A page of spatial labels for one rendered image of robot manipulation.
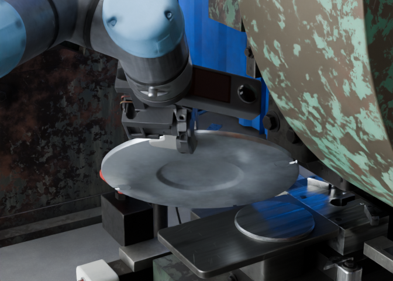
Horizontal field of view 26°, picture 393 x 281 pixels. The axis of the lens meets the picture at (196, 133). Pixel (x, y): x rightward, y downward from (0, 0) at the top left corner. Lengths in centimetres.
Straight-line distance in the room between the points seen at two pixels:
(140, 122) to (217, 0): 39
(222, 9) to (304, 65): 60
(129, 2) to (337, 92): 23
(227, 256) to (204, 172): 13
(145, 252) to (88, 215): 144
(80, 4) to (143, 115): 20
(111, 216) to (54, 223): 137
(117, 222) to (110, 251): 125
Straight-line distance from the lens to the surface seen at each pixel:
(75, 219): 293
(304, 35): 72
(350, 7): 66
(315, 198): 141
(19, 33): 78
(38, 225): 292
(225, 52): 376
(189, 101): 98
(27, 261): 278
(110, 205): 155
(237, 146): 115
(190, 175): 127
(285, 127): 127
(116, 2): 83
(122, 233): 153
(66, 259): 276
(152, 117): 101
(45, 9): 82
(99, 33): 86
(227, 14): 133
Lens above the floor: 142
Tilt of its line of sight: 23 degrees down
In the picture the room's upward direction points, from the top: straight up
